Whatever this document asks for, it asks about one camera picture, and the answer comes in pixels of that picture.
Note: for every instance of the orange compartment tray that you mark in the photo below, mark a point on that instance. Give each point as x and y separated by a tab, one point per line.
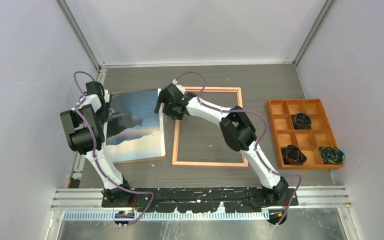
280	114

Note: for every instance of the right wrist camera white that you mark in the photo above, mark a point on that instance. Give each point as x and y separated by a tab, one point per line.
180	87

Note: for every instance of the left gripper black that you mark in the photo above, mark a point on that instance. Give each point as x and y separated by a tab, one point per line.
103	117

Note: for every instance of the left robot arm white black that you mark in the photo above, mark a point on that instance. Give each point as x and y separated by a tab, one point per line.
84	129

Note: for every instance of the blue yellow rolled item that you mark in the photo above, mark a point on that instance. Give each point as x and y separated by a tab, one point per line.
331	155

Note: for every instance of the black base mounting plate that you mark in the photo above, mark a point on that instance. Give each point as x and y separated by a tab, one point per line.
248	199

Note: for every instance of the aluminium front rail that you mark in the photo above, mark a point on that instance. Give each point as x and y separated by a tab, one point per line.
304	197

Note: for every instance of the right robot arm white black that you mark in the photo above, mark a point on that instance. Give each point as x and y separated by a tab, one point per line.
270	179

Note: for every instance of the pink wooden picture frame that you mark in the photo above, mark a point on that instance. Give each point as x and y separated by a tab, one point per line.
237	130

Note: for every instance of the dark red-striped rolled item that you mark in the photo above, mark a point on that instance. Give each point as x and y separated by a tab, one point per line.
292	155

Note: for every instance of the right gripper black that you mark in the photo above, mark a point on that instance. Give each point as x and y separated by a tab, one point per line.
174	115

